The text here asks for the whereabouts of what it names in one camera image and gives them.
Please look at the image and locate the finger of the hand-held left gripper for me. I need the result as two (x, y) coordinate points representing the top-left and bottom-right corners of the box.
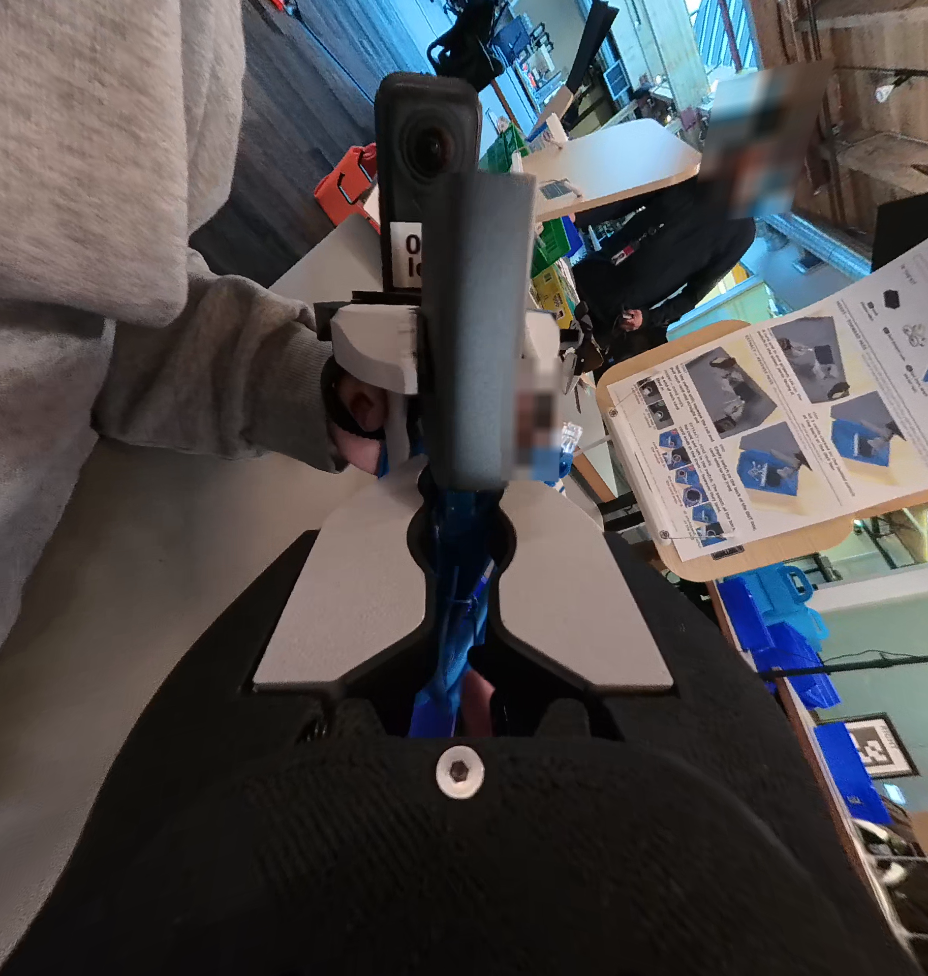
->
(521, 309), (566, 367)
(329, 303), (424, 398)

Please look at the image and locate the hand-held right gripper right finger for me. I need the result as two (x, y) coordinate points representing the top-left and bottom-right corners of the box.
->
(470, 486), (677, 696)

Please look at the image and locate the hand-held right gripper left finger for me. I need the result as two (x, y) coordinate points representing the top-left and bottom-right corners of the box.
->
(251, 456), (438, 695)

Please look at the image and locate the black network adapter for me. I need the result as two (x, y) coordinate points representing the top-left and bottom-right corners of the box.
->
(420, 171), (539, 491)

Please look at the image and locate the grey desk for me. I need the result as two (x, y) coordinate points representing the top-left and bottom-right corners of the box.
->
(0, 212), (613, 976)

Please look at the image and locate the person's left hand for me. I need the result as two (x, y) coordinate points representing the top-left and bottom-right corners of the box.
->
(321, 364), (394, 477)

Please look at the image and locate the yellow box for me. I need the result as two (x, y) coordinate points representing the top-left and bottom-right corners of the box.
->
(533, 270), (577, 315)

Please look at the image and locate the orange bin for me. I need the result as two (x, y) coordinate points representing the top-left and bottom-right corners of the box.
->
(314, 143), (381, 235)

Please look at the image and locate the green bin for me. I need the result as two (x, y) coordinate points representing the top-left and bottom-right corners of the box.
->
(529, 217), (584, 279)

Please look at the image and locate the wooden poster board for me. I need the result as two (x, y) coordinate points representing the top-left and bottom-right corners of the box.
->
(595, 319), (928, 586)

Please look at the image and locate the green crate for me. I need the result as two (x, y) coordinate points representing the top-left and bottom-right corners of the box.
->
(475, 122), (531, 181)

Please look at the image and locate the small blue bin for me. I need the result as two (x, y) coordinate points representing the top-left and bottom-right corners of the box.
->
(812, 719), (893, 826)
(716, 576), (776, 674)
(769, 647), (844, 712)

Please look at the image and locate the white table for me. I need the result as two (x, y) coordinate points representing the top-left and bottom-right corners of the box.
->
(519, 118), (703, 224)

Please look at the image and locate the instruction poster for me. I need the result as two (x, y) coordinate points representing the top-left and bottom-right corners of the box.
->
(607, 221), (928, 567)

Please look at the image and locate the person's grey sweater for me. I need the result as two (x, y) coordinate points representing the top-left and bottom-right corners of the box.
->
(0, 0), (248, 691)

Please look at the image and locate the framed marker tag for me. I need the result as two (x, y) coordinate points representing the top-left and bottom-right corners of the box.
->
(845, 711), (920, 780)

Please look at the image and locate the clear plastic box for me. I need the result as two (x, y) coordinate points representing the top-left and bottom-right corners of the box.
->
(853, 827), (928, 939)

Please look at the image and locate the blue handled caddy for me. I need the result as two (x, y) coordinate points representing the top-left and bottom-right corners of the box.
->
(754, 563), (829, 651)

